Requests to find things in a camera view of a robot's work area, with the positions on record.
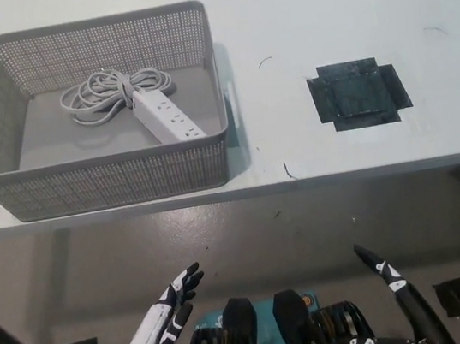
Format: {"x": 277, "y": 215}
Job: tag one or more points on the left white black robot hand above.
{"x": 154, "y": 330}

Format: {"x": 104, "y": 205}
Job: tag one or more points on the black teal robot body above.
{"x": 242, "y": 339}

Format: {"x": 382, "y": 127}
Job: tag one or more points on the grey perforated plastic basket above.
{"x": 118, "y": 180}

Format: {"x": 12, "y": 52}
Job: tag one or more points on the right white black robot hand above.
{"x": 385, "y": 272}

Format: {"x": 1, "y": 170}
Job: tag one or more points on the black tape patch on table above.
{"x": 357, "y": 94}

